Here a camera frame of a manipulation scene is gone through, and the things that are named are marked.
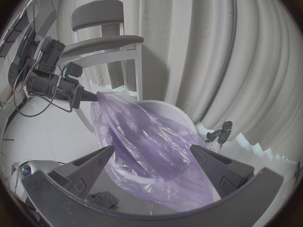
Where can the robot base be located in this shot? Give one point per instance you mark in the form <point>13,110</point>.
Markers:
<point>40,168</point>

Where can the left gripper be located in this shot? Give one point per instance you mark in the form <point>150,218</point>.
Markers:
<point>42,85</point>

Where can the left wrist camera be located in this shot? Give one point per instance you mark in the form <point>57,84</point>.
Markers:
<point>74,70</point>

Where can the white curtain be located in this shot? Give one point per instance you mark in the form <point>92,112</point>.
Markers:
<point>177,44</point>
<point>265,79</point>

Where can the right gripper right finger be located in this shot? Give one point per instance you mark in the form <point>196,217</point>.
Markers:
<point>224,171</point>

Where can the clear printed wrapper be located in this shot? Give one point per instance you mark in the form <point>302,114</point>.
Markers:
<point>213,146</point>

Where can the purple plastic bag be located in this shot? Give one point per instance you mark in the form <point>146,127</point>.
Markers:
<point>153,150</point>

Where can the white trash bin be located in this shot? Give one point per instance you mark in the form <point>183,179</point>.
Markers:
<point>172,112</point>

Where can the grey and white chair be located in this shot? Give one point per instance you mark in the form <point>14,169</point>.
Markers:
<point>99,15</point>

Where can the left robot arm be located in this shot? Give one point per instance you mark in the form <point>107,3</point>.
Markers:
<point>51,53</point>

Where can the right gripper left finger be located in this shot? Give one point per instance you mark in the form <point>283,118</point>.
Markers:
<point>78,174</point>

